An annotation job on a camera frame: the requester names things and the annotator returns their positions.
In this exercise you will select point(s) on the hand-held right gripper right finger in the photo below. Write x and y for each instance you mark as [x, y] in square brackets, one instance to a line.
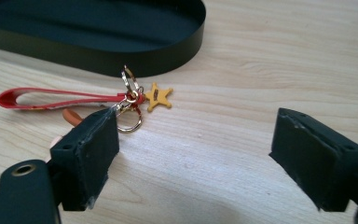
[310, 161]

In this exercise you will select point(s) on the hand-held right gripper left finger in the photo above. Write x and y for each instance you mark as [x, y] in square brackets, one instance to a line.
[87, 161]

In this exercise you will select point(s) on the black key rack with tray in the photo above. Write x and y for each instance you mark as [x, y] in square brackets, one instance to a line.
[90, 28]

